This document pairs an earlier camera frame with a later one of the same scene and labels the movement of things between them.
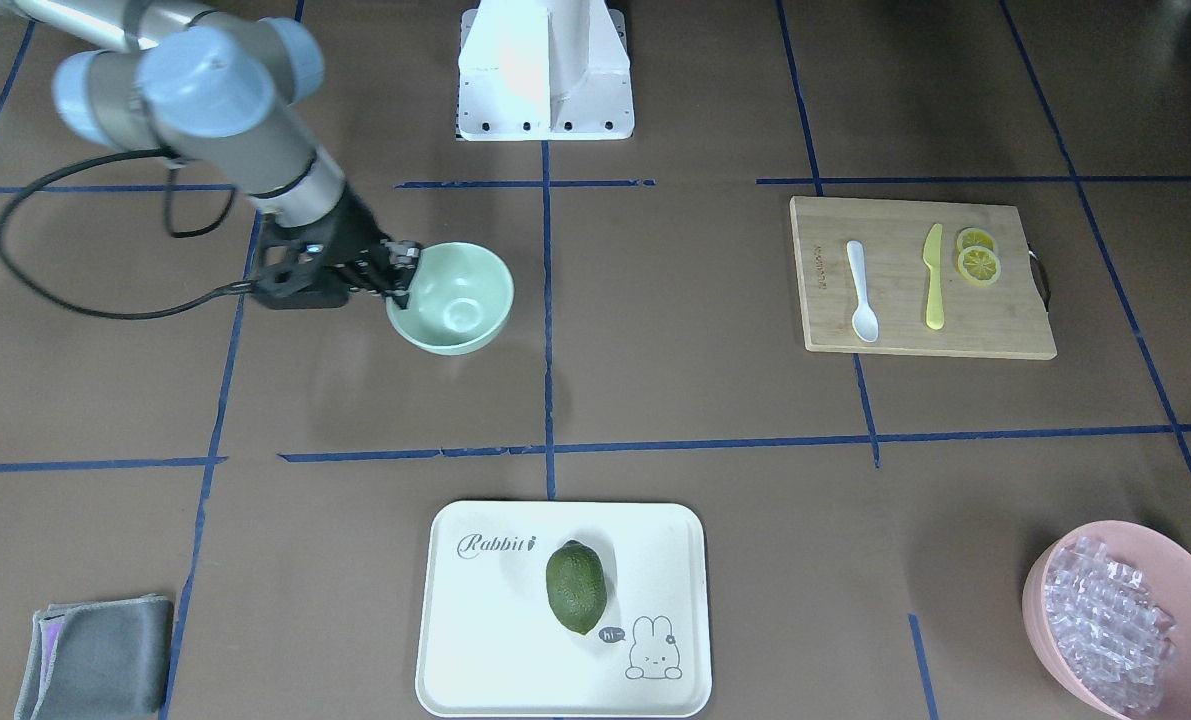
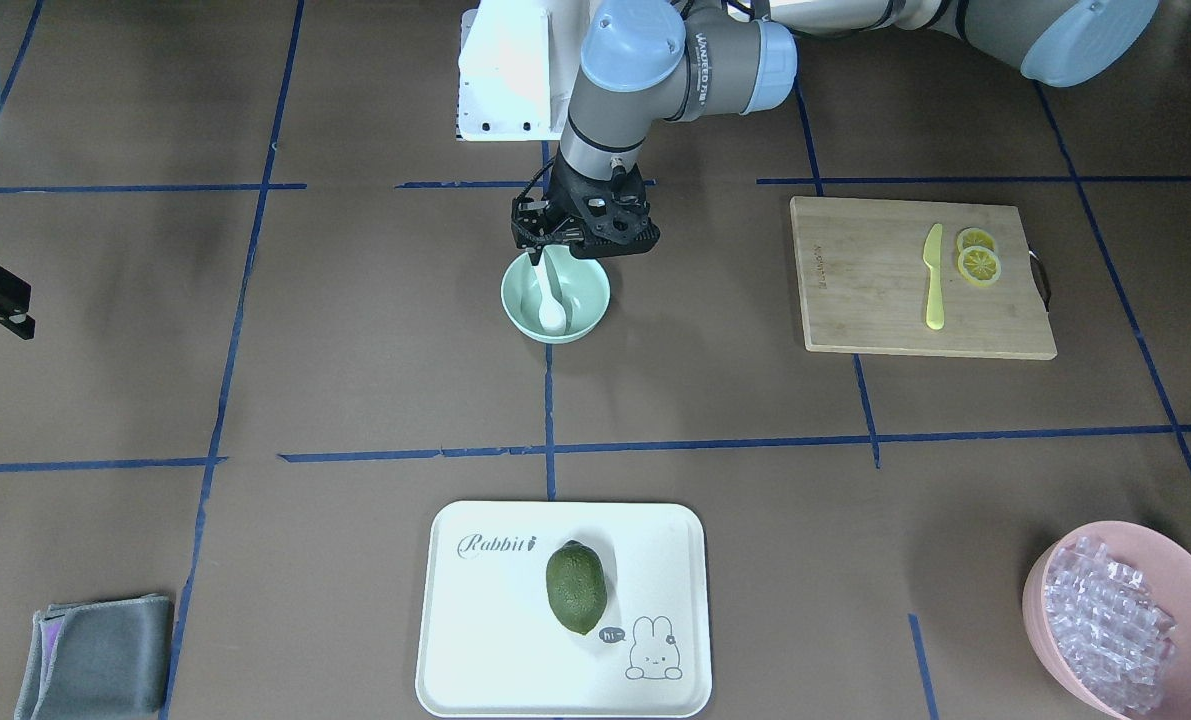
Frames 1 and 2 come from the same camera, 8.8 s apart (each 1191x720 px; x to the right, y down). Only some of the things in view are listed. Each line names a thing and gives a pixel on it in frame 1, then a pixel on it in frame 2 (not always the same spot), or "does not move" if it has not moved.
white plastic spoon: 864,320 → 552,315
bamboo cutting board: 1004,319 does not move
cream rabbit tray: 490,644 does not move
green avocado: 577,586 does not move
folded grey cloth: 98,660 does not move
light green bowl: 460,300 → 579,286
